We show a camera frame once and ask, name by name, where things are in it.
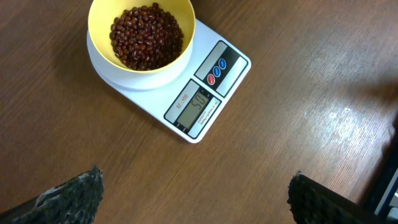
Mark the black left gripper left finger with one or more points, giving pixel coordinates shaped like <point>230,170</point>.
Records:
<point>74,201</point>

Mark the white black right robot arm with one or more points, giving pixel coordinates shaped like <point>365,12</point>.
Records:
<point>380,196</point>

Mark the white digital kitchen scale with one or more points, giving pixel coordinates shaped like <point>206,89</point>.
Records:
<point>187,100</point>

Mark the yellow plastic bowl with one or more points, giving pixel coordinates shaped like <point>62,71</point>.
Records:
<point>103,12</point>

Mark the red adzuki beans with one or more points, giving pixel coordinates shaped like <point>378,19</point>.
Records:
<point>146,38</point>

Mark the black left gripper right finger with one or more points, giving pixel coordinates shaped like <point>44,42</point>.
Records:
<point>312,203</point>

